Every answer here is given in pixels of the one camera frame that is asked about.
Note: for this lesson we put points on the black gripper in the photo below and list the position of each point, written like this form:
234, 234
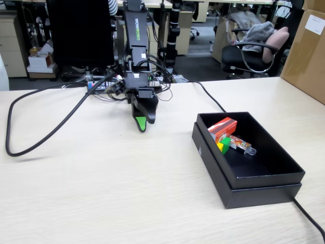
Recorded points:
138, 81

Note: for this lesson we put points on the red and white carton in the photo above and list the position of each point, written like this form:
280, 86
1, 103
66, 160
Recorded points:
223, 127

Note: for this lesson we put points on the green wooden block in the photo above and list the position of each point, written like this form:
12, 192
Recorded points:
225, 147

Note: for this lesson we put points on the flat white box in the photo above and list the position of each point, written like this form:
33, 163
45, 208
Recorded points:
41, 69

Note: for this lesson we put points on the black cardboard box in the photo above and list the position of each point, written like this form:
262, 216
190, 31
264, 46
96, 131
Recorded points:
254, 162

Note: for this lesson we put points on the white cardboard box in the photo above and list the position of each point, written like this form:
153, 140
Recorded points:
38, 59

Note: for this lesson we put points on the black open box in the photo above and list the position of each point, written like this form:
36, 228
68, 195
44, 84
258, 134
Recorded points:
264, 195

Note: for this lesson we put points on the large cardboard box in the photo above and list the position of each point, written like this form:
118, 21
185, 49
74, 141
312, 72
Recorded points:
314, 4
304, 63

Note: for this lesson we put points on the white power strip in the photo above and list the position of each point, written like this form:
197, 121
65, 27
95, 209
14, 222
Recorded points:
155, 82

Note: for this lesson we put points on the robot control board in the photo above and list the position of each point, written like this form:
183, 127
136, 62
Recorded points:
91, 85

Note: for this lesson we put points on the black pole with white rings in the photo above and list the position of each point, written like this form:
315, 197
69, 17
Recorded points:
174, 30

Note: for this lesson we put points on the orange patterned small tube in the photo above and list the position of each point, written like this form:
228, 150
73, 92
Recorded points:
241, 145

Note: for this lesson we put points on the black office chair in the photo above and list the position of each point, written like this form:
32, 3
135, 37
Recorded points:
231, 57

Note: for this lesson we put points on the black computer monitor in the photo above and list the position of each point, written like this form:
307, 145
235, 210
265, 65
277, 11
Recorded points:
81, 33

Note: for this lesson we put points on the person in striped shirt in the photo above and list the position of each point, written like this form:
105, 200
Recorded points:
113, 6

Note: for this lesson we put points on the grey cloth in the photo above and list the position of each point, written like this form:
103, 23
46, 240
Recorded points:
259, 33

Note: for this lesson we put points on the person in white shirt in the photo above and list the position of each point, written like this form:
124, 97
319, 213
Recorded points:
3, 76

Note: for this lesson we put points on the pink cushion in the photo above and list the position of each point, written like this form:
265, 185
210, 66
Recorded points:
275, 43

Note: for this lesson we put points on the white paper label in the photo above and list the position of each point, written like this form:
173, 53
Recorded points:
314, 25

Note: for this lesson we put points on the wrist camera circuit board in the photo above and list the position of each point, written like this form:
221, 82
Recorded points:
117, 87

